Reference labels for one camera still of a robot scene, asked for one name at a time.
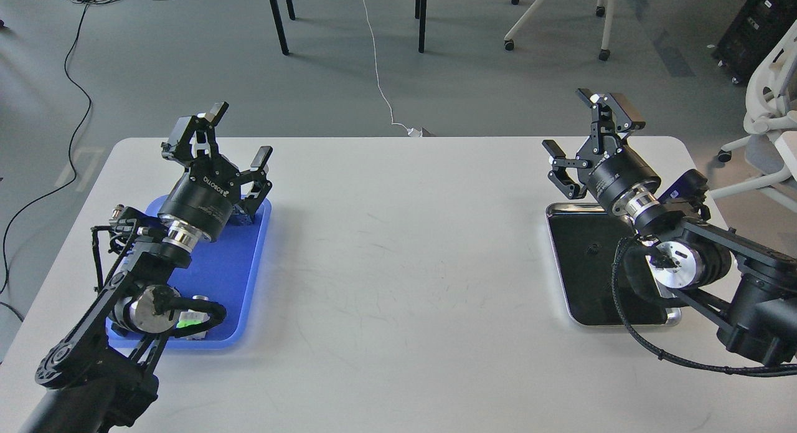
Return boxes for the white rolling chair base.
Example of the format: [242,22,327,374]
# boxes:
[503,0,616,62]

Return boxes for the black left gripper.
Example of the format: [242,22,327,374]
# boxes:
[158,102,273,242]

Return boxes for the black equipment case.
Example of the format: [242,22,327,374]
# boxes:
[712,0,796,85]

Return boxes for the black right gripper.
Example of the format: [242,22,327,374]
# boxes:
[542,88,661,217]

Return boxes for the blue plastic tray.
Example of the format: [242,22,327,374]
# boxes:
[105,195,273,350]

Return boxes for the black floor cable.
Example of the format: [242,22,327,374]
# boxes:
[0,0,144,321]

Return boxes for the white office chair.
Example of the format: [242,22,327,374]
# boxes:
[709,24,796,211]

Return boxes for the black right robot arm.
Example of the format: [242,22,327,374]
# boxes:
[543,88,796,378]

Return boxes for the silver metal tray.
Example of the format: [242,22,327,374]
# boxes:
[545,202,681,327]

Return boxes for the white green push button switch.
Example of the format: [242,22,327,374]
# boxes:
[176,309,210,340]

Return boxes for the black table legs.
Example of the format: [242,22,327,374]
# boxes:
[265,0,429,55]

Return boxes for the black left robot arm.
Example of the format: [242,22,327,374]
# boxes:
[22,102,273,432]

